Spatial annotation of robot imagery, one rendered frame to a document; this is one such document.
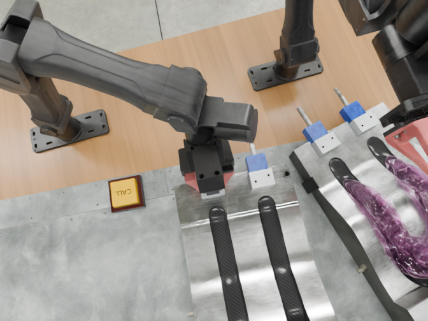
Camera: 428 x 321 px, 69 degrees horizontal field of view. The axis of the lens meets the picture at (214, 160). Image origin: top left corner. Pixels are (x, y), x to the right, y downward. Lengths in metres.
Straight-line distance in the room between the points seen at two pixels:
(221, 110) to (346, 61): 0.55
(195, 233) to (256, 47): 0.55
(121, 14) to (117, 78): 1.70
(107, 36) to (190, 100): 1.64
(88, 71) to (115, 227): 0.45
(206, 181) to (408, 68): 0.31
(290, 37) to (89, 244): 0.66
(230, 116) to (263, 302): 0.37
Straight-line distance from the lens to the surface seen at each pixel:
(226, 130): 0.50
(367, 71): 0.98
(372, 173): 0.79
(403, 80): 0.45
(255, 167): 0.68
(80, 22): 2.18
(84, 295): 0.83
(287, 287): 0.68
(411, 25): 0.44
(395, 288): 0.78
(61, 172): 0.88
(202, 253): 0.68
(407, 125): 0.43
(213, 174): 0.49
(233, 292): 0.68
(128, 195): 0.76
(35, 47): 0.46
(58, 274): 0.85
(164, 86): 0.45
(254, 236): 0.68
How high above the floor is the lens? 1.56
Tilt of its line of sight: 75 degrees down
